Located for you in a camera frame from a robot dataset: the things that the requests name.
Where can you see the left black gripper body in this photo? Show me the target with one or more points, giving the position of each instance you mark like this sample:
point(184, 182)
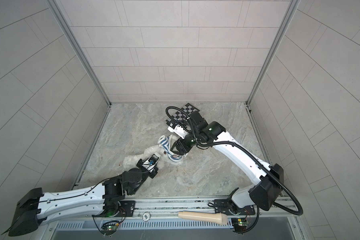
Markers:
point(143, 175)

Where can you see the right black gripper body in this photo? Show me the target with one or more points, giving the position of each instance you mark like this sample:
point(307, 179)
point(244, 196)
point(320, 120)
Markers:
point(187, 142)

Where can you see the white teddy bear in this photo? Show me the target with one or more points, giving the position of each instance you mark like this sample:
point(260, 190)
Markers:
point(131, 161)

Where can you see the blue white striped sweater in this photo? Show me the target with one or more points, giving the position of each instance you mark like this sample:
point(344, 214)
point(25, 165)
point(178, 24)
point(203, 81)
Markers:
point(166, 142)

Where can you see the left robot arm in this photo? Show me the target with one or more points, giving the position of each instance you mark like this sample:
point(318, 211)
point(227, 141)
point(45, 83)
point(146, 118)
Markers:
point(101, 200)

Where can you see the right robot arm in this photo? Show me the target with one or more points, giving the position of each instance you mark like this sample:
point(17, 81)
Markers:
point(266, 179)

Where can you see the black folded chess board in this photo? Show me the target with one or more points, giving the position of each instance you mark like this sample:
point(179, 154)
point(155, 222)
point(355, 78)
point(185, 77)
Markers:
point(180, 115)

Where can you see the white round knob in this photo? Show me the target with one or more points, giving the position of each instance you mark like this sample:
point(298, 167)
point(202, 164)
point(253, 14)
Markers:
point(146, 216)

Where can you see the left green circuit board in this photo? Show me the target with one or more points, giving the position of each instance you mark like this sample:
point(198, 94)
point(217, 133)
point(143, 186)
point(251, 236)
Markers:
point(109, 228)

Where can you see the green circuit board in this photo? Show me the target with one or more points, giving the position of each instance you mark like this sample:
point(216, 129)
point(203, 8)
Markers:
point(109, 228)
point(239, 225)

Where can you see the right green circuit board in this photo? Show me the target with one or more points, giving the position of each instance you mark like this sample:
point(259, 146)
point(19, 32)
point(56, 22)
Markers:
point(239, 225)

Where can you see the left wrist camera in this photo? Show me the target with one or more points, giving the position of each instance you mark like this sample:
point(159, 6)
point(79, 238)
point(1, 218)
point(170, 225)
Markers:
point(151, 163)

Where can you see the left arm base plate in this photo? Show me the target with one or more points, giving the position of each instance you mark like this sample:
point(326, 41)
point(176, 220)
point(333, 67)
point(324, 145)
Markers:
point(117, 209)

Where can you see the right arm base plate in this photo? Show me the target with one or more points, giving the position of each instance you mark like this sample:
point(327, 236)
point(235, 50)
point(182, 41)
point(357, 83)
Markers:
point(228, 208)

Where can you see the aluminium mounting rail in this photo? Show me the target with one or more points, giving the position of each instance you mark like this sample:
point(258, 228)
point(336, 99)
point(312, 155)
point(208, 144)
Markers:
point(159, 208)

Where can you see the beige handle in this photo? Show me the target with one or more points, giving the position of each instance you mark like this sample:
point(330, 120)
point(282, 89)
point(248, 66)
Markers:
point(217, 218)

